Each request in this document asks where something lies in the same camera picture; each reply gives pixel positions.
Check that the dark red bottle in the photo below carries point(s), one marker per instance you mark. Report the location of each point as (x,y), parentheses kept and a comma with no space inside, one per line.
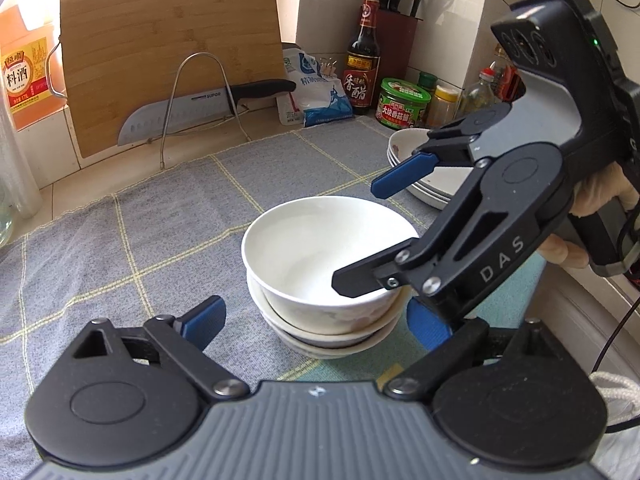
(509,85)

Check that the glass bottle with red cap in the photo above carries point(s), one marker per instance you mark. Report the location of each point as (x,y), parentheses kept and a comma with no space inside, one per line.
(475,97)

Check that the bamboo cutting board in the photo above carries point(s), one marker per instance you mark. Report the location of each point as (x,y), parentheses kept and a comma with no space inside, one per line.
(165,25)

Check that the grey checked cloth mat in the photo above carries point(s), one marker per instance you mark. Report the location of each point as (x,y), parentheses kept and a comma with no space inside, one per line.
(175,240)

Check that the spice jar with yellow lid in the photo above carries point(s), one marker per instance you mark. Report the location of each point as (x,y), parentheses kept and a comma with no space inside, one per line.
(442,107)

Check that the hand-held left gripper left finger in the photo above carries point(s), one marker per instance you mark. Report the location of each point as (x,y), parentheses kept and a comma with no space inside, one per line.
(205,320)

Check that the dark jar with green lid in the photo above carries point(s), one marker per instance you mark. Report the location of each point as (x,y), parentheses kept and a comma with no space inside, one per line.
(428,82)

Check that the orange cooking wine jug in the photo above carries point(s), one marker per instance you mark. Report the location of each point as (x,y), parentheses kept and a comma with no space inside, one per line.
(30,50)

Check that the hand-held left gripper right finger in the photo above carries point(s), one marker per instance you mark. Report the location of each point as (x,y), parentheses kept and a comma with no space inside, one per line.
(425,327)

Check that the sauce jar with green lid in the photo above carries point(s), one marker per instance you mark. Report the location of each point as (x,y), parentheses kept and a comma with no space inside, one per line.
(402,105)

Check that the brown knife block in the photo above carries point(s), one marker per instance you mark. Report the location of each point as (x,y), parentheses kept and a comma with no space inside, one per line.
(397,45)

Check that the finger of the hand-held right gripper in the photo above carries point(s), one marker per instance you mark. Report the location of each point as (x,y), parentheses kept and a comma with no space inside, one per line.
(400,175)
(370,272)

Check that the person's right hand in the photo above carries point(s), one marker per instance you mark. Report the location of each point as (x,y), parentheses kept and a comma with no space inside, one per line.
(600,190)

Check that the dark vinegar bottle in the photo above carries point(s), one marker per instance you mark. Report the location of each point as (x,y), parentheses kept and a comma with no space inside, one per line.
(362,60)

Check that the white and blue salt bag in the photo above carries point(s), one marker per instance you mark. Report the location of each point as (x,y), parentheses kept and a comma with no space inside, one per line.
(312,100)

